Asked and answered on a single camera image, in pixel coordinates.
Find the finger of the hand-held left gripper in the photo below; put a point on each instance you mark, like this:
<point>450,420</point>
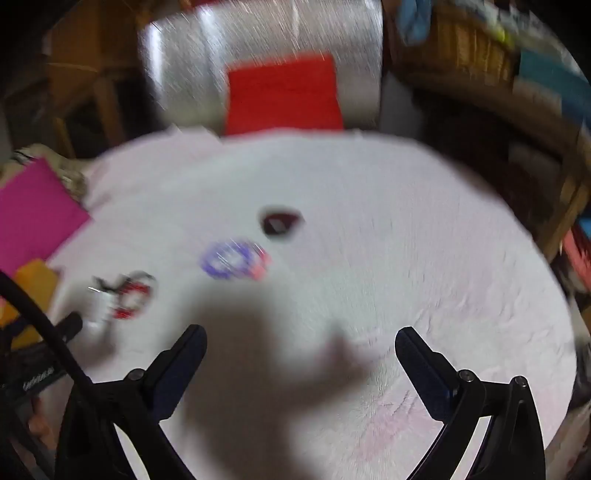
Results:
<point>69,325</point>

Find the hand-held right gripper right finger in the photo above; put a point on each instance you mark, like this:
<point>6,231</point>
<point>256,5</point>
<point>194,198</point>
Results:
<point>429,378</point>

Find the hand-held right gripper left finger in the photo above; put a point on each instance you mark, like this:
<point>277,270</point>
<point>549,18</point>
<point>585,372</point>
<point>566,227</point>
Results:
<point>173,374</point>

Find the orange box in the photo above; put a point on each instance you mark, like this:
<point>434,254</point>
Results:
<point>37,281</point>

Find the magenta pillow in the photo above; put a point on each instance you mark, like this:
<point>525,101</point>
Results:
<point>32,217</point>

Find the floral cloth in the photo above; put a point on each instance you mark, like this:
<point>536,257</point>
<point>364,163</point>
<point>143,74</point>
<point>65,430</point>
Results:
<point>69,177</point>

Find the pale pink blanket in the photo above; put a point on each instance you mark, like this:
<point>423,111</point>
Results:
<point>369,230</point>

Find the wooden shelf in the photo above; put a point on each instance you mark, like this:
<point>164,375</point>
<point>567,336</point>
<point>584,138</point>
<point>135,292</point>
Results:
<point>568,184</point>

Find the silver foil sheet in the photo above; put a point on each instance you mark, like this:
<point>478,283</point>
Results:
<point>184,69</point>

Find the red pillow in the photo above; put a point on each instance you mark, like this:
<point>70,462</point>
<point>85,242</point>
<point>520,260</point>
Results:
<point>284,94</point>

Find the teal cloth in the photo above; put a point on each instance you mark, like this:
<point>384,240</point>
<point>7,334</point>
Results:
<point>554,78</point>

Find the wicker basket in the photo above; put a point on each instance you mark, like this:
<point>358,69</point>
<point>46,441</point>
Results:
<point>461,46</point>

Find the blue cloth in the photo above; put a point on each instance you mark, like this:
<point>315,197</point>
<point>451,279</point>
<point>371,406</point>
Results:
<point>413,21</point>

